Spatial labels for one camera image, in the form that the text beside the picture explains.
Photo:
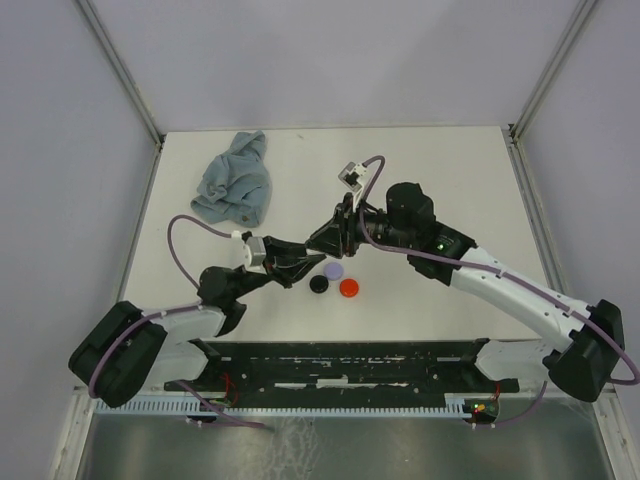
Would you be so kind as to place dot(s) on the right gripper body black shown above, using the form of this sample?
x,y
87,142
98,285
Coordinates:
x,y
352,225

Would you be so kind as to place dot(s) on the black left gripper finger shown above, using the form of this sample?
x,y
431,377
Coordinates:
x,y
298,267
277,246

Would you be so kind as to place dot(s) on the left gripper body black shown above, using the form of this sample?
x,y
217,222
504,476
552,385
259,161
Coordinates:
x,y
276,272

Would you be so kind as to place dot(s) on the black earbud charging case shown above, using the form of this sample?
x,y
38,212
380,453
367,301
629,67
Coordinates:
x,y
319,284

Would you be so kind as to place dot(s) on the purple earbud charging case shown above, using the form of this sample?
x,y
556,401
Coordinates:
x,y
333,271

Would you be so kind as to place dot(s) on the orange earbud charging case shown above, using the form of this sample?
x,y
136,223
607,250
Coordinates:
x,y
349,287

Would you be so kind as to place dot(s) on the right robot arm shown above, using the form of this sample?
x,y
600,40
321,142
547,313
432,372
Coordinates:
x,y
578,345

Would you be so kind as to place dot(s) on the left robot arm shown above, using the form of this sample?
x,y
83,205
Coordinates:
x,y
130,350

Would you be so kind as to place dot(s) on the blue crumpled cloth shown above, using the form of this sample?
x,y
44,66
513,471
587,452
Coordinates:
x,y
236,185

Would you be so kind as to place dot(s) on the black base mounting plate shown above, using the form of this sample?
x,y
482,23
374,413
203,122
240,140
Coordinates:
x,y
345,374

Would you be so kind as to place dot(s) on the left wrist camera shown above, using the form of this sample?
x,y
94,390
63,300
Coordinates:
x,y
254,254

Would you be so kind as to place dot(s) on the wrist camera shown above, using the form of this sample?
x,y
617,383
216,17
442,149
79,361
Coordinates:
x,y
254,254
355,176

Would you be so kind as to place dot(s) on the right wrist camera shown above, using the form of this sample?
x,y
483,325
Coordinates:
x,y
355,176

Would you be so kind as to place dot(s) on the aluminium frame rail right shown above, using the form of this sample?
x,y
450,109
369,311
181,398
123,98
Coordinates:
x,y
537,216

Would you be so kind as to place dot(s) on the aluminium frame rail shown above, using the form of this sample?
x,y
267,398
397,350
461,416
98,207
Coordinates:
x,y
90,14
537,216

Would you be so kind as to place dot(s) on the aluminium frame rail left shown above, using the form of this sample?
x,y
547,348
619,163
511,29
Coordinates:
x,y
90,14

